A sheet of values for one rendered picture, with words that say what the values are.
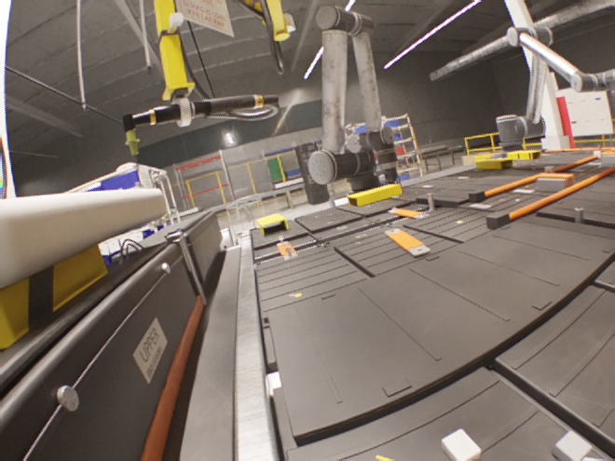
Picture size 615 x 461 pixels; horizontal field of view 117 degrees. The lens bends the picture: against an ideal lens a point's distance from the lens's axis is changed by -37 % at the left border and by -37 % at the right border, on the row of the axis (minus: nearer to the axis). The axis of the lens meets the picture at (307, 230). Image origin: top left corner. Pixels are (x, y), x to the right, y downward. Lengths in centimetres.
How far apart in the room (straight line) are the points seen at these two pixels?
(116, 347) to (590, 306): 34
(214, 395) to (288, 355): 7
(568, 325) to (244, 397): 25
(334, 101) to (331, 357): 154
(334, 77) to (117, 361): 162
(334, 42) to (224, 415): 165
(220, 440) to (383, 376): 12
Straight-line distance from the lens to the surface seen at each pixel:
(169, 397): 27
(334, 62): 169
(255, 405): 24
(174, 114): 88
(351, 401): 19
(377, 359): 22
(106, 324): 21
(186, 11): 117
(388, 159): 158
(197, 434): 24
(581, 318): 26
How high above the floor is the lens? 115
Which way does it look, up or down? 11 degrees down
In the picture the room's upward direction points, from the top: 15 degrees counter-clockwise
